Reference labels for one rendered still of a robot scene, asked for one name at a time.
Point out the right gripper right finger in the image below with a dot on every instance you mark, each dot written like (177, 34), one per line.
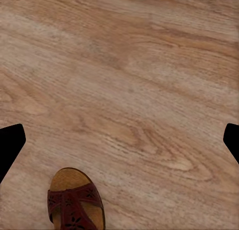
(231, 139)

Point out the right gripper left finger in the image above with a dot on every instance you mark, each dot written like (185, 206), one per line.
(12, 139)

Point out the sandal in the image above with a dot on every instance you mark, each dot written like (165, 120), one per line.
(74, 202)

